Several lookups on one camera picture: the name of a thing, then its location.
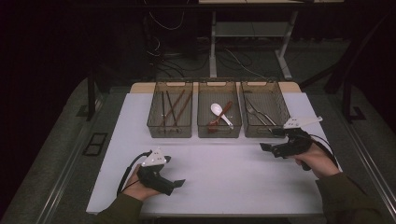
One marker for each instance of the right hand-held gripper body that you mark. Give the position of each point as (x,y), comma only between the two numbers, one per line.
(295,146)

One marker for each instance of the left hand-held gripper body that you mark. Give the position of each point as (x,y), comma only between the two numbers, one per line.
(154,160)

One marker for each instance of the steel table knife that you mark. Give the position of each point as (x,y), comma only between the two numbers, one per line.
(264,114)

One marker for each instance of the steel fork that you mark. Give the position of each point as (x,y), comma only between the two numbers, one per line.
(257,116)

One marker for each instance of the clear grey plastic bin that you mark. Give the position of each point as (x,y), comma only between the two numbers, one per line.
(170,109)
(267,99)
(219,91)

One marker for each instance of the wooden spoon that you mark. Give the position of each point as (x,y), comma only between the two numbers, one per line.
(229,105)

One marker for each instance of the white ceramic spoon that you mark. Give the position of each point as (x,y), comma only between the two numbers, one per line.
(216,109)

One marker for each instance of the person's right hand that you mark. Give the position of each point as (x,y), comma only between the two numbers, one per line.
(320,163)

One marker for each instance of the person's left hand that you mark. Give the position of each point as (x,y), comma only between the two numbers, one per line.
(137,189)

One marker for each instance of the white table cover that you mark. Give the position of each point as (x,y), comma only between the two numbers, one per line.
(233,186)

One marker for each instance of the black metal stand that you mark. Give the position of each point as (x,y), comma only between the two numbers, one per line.
(347,99)
(91,93)

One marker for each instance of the metal floor rail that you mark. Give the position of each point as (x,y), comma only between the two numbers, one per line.
(373,161)
(67,174)

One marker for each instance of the white metal desk frame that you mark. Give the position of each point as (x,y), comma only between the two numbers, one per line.
(249,29)

